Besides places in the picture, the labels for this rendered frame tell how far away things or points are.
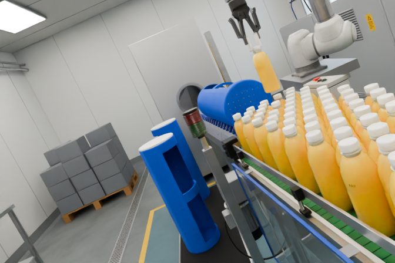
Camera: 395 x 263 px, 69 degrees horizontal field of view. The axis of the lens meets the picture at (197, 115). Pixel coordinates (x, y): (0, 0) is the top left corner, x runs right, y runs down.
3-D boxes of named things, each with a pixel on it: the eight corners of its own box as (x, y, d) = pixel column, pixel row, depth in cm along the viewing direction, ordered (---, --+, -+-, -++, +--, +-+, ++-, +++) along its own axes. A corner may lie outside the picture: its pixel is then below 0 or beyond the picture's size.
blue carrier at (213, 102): (234, 111, 247) (223, 79, 244) (280, 120, 161) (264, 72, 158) (203, 122, 243) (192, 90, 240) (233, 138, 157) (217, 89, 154)
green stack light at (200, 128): (206, 129, 111) (201, 118, 111) (209, 131, 105) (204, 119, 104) (191, 136, 110) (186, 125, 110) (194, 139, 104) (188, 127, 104)
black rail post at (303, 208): (306, 208, 81) (295, 184, 80) (312, 213, 78) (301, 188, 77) (299, 212, 81) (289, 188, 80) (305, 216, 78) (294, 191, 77)
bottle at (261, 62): (271, 91, 127) (255, 52, 125) (262, 92, 134) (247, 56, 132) (283, 84, 130) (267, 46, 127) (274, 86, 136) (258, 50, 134)
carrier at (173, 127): (198, 189, 327) (181, 205, 308) (165, 121, 315) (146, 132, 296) (215, 190, 306) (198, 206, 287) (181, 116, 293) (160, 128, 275)
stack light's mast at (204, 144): (212, 143, 112) (195, 106, 110) (216, 146, 106) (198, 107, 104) (197, 150, 111) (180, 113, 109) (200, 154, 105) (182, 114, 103)
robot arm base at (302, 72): (313, 65, 201) (310, 58, 200) (328, 66, 179) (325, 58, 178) (288, 76, 201) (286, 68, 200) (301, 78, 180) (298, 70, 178)
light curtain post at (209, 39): (270, 174, 320) (208, 31, 296) (272, 176, 314) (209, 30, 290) (265, 176, 319) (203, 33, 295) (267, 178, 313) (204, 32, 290)
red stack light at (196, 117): (200, 117, 111) (196, 108, 110) (204, 119, 104) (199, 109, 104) (186, 125, 110) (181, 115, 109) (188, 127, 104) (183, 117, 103)
